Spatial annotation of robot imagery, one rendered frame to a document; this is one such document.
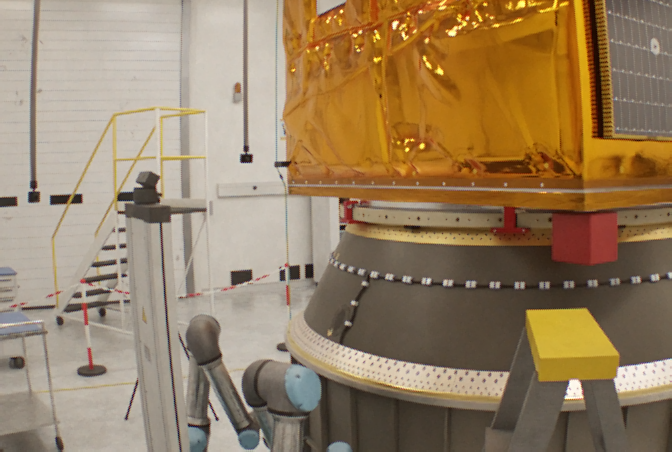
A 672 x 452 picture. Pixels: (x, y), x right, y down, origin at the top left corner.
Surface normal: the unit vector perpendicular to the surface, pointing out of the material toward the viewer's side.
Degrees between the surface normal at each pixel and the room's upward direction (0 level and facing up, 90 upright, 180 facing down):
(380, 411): 90
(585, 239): 90
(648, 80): 90
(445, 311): 62
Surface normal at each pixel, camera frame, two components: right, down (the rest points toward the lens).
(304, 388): 0.83, -0.13
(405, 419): -0.62, 0.04
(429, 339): -0.52, -0.43
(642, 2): 0.47, 0.02
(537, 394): -0.21, -0.02
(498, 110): -0.88, 0.05
